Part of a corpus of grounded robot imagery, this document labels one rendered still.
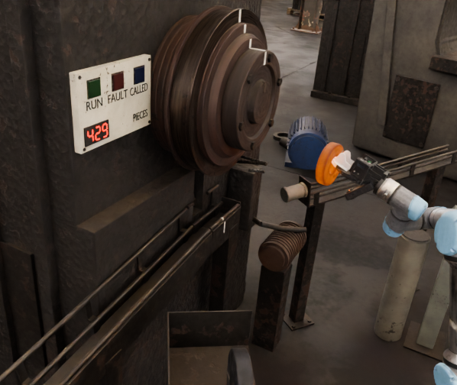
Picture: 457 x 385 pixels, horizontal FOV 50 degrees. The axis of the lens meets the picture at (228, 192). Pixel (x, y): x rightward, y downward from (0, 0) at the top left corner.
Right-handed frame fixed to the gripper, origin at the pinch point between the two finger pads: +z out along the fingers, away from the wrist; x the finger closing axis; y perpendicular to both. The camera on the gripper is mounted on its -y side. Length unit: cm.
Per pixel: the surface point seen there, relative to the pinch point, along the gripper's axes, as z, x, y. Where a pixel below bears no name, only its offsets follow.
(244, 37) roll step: 23, 44, 38
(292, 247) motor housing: -5.5, 10.1, -34.2
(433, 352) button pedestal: -69, -34, -66
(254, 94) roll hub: 14, 46, 26
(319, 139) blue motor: 60, -155, -70
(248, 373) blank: -32, 90, -4
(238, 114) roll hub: 11, 54, 23
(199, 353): -17, 81, -22
